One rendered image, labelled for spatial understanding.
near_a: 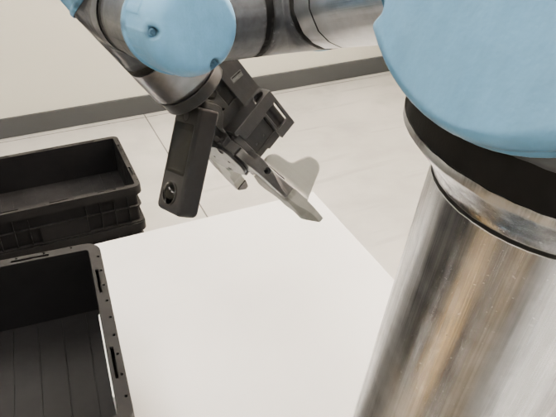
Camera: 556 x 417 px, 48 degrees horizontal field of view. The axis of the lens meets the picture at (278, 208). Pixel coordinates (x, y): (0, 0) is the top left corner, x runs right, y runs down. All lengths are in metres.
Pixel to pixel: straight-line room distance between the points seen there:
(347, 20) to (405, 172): 2.40
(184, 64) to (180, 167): 0.19
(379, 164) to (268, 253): 1.79
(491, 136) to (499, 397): 0.12
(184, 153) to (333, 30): 0.23
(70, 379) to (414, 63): 0.69
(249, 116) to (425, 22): 0.50
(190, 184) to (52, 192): 1.22
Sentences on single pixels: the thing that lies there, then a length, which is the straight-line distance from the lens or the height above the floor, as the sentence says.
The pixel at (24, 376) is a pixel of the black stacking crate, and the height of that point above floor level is 0.83.
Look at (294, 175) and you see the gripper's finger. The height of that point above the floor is 1.07.
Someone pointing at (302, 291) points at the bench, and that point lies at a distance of 1.09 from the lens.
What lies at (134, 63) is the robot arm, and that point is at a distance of 0.61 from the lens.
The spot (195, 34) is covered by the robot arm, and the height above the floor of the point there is 1.27.
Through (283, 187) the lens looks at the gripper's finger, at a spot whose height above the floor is 1.06.
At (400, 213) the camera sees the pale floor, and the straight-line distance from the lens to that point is 2.58.
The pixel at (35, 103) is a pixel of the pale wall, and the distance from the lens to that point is 3.32.
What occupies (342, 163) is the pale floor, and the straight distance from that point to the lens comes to 2.89.
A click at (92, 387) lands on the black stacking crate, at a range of 0.80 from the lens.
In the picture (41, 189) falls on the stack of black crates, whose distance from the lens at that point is 1.87.
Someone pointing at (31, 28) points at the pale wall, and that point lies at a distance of 3.20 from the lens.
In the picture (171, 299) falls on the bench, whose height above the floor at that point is 0.70.
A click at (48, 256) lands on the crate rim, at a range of 0.84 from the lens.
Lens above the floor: 1.42
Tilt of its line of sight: 34 degrees down
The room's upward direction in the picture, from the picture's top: straight up
